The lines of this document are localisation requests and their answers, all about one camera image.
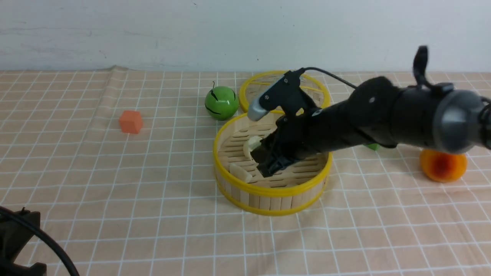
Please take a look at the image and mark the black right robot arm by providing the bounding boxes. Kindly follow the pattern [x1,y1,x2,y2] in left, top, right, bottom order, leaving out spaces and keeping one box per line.
[251,76,490,177]

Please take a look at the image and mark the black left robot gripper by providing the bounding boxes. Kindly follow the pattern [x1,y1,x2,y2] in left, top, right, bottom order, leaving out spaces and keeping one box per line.
[0,207,47,276]

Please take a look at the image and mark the pale green dumpling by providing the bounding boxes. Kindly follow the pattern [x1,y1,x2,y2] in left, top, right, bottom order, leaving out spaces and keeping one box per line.
[248,136,262,151]

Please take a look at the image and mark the bamboo steamer tray yellow rim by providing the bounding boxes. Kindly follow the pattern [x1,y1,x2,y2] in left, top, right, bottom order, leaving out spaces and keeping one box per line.
[213,111,333,216]

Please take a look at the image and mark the green toy apple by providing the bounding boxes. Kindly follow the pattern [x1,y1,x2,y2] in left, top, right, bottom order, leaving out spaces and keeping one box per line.
[204,81,239,121]

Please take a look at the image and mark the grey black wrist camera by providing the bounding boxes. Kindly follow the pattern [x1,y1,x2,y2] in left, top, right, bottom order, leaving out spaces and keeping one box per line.
[247,68,321,121]

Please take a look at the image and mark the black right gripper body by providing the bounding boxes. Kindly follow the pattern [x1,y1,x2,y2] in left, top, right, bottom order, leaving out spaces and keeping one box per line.
[266,103,363,162]

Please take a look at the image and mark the white dumpling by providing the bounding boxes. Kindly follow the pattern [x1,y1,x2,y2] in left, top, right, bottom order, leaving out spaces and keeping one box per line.
[242,138,253,160]

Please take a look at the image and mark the orange foam cube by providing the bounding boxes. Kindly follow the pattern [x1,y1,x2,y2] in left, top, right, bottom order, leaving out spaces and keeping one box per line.
[118,110,143,134]

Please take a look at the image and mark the orange yellow toy pear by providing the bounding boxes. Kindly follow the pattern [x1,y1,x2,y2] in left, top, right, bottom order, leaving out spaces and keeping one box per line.
[419,149,468,183]

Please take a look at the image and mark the black camera cable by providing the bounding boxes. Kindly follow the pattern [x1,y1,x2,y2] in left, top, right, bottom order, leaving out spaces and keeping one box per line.
[297,45,455,96]

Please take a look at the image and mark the bamboo steamer lid yellow rim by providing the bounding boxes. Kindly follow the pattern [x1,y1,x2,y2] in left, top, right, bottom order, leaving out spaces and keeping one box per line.
[239,71,331,112]

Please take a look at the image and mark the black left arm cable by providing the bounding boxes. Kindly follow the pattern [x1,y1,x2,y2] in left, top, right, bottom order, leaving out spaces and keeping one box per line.
[0,206,80,276]

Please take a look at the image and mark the green foam cube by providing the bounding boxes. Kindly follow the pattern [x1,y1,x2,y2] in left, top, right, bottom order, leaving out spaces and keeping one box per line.
[364,143,380,151]

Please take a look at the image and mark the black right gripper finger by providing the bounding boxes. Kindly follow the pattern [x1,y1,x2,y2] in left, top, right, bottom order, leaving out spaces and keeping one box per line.
[259,155,296,177]
[250,140,275,166]

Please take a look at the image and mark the checkered beige tablecloth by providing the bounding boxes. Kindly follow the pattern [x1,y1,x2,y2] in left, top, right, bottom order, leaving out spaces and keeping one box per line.
[0,67,490,276]

